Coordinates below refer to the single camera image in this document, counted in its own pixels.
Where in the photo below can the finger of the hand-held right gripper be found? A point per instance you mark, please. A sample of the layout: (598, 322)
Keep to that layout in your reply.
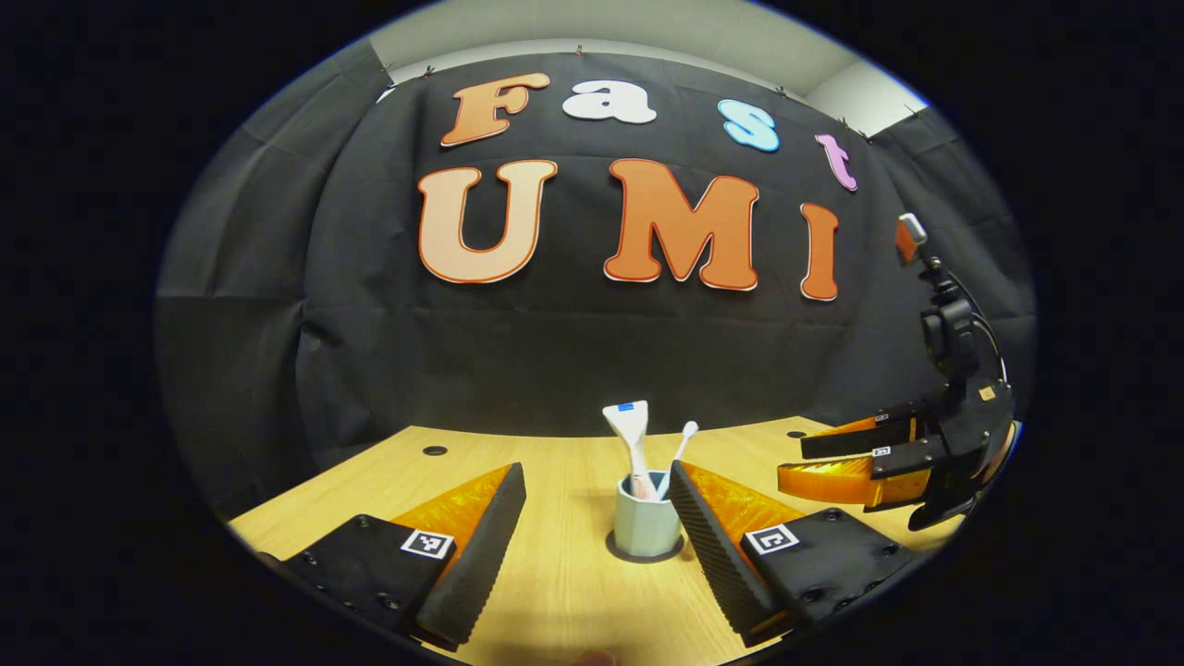
(860, 437)
(860, 481)

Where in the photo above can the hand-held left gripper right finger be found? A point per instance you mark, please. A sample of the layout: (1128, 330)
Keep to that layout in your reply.
(712, 555)

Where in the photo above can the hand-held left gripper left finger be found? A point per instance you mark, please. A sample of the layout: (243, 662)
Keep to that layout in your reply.
(476, 555)

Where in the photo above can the dark brown round coaster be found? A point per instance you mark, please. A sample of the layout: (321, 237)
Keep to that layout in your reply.
(647, 559)

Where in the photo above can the white toothbrush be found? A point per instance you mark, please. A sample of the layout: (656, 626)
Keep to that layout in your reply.
(683, 444)

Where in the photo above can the white toothpaste tube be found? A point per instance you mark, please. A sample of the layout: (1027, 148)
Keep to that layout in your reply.
(631, 430)

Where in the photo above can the wooden desktop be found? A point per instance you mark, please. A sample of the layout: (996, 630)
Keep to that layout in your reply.
(564, 555)

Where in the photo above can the black backdrop cloth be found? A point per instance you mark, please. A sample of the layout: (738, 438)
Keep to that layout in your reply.
(573, 351)

